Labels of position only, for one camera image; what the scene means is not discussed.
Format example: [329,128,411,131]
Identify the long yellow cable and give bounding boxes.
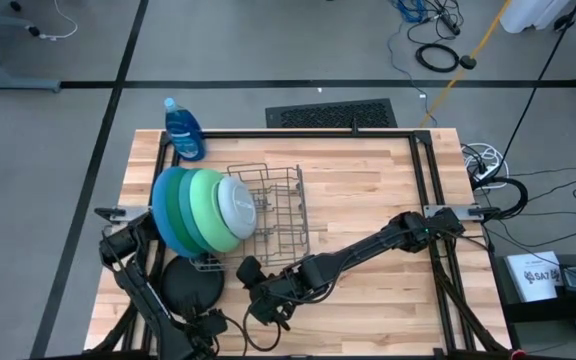
[417,0,513,129]

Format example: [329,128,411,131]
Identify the black floor vent grate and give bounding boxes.
[265,98,398,129]

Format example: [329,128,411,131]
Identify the black power strip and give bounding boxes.
[440,12,463,37]

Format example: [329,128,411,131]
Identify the coiled black cable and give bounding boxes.
[414,42,461,74]

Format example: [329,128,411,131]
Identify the light green plate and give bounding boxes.
[188,168,243,254]

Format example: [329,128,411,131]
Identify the black side cabinet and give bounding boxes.
[487,252,576,351]

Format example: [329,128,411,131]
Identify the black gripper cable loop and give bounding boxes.
[241,299,282,353]

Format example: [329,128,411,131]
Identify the pale blue plate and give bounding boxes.
[216,175,259,241]

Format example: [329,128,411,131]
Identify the white power strip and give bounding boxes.
[471,163,500,182]

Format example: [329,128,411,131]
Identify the white floor cable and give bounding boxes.
[37,0,79,42]

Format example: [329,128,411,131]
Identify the blue floor cable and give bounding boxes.
[386,0,439,129]

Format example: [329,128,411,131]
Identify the thick black cable bundle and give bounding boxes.
[470,175,529,222]

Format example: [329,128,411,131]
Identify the white booklet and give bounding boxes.
[505,250,564,304]

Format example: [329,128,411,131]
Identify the blue dish soap bottle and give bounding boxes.
[163,97,207,163]

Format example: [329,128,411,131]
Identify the teal plate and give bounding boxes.
[177,168,219,254]

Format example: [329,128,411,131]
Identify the black plate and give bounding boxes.
[160,255,226,317]

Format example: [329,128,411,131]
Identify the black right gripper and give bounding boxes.
[247,273,305,332]

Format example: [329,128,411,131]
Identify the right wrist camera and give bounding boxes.
[236,255,265,289]

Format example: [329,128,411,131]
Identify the white coiled cable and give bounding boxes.
[461,142,505,171]

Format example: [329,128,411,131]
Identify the grey wire dish rack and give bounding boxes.
[187,162,314,274]

